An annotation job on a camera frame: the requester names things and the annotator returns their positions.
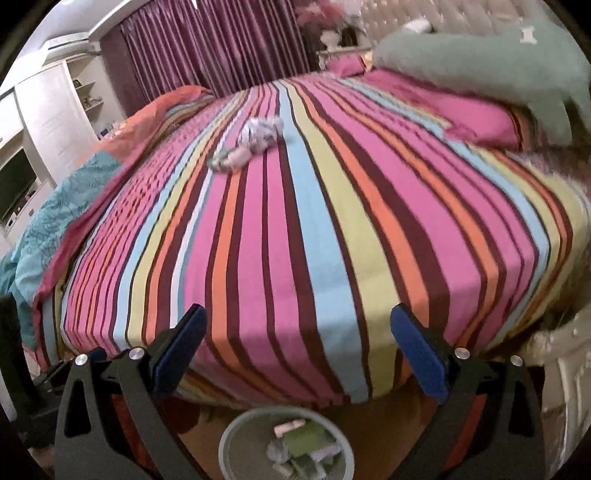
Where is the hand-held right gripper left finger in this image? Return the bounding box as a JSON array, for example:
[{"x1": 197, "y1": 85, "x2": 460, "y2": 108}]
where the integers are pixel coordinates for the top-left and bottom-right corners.
[{"x1": 34, "y1": 303, "x2": 208, "y2": 480}]

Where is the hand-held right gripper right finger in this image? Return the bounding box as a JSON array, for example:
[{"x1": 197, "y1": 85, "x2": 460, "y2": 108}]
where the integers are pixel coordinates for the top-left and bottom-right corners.
[{"x1": 389, "y1": 303, "x2": 548, "y2": 480}]

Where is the round grey trash bin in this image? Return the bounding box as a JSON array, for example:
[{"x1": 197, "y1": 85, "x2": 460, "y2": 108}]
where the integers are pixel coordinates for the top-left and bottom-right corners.
[{"x1": 218, "y1": 406, "x2": 356, "y2": 480}]

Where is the green patterned tissue packet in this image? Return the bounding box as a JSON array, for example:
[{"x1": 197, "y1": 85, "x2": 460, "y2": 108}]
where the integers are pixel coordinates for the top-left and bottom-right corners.
[{"x1": 205, "y1": 145, "x2": 252, "y2": 175}]

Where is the large white paper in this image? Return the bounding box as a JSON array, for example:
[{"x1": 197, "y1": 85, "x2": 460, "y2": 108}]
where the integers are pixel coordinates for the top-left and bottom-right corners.
[{"x1": 238, "y1": 116, "x2": 284, "y2": 152}]

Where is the orange and teal quilt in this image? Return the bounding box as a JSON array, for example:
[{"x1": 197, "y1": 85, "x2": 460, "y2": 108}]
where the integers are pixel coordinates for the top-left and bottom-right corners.
[{"x1": 0, "y1": 84, "x2": 214, "y2": 352}]

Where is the black television screen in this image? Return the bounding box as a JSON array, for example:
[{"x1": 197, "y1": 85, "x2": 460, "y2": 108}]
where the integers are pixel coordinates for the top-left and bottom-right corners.
[{"x1": 0, "y1": 148, "x2": 38, "y2": 220}]

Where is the white cabinet with shelves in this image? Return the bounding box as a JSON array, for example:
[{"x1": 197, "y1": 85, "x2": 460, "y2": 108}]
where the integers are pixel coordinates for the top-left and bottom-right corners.
[{"x1": 0, "y1": 60, "x2": 123, "y2": 241}]

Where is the small pink pillow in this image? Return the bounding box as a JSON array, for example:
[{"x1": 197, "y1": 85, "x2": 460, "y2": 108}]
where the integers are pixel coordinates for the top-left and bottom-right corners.
[{"x1": 329, "y1": 53, "x2": 368, "y2": 78}]

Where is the green long pillow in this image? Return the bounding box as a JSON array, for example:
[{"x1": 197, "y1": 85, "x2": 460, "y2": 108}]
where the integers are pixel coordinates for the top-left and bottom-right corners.
[{"x1": 372, "y1": 17, "x2": 591, "y2": 148}]

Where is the purple curtain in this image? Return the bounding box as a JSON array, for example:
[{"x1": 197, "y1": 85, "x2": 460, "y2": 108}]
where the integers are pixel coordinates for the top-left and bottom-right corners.
[{"x1": 99, "y1": 0, "x2": 324, "y2": 100}]

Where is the white air conditioner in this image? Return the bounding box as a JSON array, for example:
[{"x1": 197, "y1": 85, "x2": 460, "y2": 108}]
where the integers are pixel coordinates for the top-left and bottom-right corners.
[{"x1": 44, "y1": 34, "x2": 106, "y2": 60}]

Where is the white vase with flowers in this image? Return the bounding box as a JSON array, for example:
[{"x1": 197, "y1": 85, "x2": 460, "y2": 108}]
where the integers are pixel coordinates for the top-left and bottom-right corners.
[{"x1": 295, "y1": 0, "x2": 365, "y2": 49}]

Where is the tufted beige headboard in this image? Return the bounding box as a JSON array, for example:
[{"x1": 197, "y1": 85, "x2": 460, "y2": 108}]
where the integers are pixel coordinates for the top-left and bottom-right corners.
[{"x1": 360, "y1": 0, "x2": 548, "y2": 47}]

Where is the white bed frame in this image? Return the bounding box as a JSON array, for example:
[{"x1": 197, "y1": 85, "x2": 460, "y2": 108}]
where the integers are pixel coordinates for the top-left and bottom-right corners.
[{"x1": 526, "y1": 295, "x2": 591, "y2": 462}]

